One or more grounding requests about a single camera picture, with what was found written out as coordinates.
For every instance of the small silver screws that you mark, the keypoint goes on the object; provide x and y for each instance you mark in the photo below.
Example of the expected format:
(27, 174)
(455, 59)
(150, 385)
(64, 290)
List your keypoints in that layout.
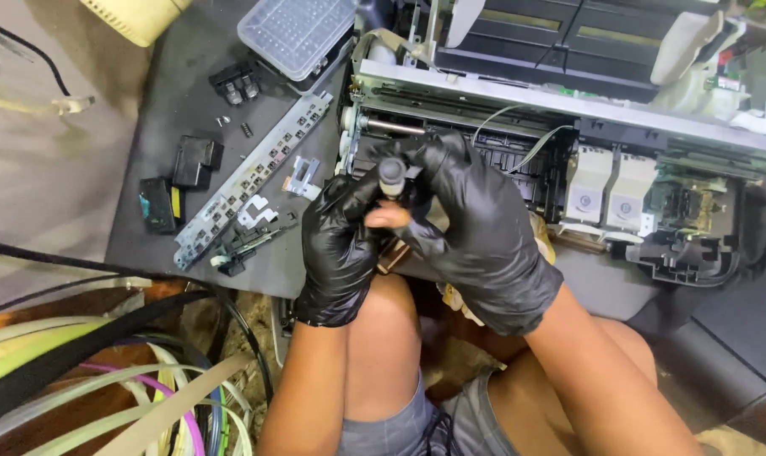
(223, 120)

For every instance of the plain black ink cartridge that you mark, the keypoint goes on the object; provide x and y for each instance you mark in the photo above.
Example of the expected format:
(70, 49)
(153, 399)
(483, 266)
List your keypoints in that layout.
(195, 161)

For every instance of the white printer ink cartridge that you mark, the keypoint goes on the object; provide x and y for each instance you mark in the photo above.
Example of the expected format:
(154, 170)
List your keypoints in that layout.
(629, 193)
(586, 187)

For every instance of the black cartridge with yellow label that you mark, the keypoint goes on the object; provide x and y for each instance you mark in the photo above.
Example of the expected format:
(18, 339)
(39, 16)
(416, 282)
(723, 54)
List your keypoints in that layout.
(158, 206)

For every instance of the small black spring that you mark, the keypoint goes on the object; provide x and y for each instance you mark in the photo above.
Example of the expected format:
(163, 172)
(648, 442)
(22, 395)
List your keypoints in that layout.
(247, 129)

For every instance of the black printer cover panel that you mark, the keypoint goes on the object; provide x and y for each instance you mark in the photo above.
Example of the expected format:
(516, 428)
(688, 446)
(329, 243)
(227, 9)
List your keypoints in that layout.
(737, 329)

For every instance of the clear plastic connector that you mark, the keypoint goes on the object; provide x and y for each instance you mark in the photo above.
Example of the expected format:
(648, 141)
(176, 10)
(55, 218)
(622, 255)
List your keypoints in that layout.
(72, 104)

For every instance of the person's right hand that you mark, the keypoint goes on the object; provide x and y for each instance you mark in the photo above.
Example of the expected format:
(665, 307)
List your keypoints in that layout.
(484, 234)

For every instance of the grey shorts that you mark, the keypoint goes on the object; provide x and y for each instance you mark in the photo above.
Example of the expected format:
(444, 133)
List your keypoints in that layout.
(395, 430)

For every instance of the cream plastic housing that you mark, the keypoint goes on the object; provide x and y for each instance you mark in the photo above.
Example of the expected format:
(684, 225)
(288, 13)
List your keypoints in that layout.
(136, 16)

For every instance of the small black lever mechanism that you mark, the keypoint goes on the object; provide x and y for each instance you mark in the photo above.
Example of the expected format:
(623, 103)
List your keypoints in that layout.
(240, 250)

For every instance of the clear plastic bit box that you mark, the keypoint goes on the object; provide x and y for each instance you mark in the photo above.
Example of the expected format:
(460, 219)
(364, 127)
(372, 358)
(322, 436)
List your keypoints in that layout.
(294, 35)

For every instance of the long metal keypad strip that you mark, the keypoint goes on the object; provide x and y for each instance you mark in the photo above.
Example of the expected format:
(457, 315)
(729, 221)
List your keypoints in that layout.
(250, 183)

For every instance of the dark grey work board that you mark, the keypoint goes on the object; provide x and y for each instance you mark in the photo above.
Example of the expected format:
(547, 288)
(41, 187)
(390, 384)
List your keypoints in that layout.
(167, 82)

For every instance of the person's left hand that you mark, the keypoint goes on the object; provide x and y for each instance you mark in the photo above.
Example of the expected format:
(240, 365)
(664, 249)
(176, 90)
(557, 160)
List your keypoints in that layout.
(332, 259)

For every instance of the black roller holder part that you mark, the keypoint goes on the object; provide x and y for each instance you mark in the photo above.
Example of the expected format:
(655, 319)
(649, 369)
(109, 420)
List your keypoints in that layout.
(234, 82)

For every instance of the disassembled grey inkjet printer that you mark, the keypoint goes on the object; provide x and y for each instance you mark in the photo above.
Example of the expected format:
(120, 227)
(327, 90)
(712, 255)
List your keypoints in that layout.
(610, 120)

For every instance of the small white metal bracket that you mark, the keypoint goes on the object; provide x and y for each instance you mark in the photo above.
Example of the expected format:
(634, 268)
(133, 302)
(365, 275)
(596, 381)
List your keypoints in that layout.
(256, 212)

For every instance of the small silver metal bracket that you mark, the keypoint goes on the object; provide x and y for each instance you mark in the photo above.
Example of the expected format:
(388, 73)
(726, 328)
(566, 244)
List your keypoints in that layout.
(303, 177)

